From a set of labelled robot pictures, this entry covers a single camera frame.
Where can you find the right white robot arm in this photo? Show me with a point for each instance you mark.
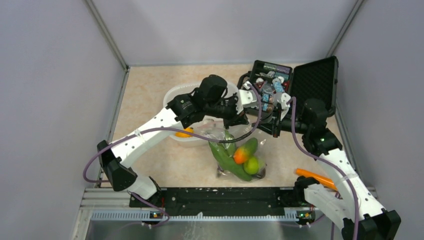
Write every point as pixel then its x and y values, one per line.
pixel 356 212

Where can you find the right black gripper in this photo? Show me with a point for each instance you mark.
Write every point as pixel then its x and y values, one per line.
pixel 273 125

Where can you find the clear zip top bag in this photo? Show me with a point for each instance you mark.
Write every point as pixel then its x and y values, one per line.
pixel 214 129

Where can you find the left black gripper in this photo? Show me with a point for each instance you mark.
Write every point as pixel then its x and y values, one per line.
pixel 235 118

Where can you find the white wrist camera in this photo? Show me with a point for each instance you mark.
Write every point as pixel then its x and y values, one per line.
pixel 247 96
pixel 283 99

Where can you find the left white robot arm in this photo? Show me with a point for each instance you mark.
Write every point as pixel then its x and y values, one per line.
pixel 208 99

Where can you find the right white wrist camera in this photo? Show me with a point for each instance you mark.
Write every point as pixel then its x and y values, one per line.
pixel 283 99

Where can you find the black poker chip case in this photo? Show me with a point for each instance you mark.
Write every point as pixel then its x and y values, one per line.
pixel 314 80

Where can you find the orange marker pen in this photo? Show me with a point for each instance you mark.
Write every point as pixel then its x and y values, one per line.
pixel 326 182

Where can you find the green toy leaf vegetable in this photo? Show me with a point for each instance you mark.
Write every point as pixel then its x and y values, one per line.
pixel 223 153

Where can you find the green toy lime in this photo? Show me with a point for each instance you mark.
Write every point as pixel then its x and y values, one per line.
pixel 251 166

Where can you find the orange toy bell pepper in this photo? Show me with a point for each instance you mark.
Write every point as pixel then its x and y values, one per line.
pixel 186 134

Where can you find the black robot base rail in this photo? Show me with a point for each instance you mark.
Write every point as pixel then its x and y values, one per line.
pixel 228 202

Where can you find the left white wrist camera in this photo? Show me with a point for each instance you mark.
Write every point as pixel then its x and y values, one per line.
pixel 247 96

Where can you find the green orange toy mango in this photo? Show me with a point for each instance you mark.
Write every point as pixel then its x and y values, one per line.
pixel 246 151

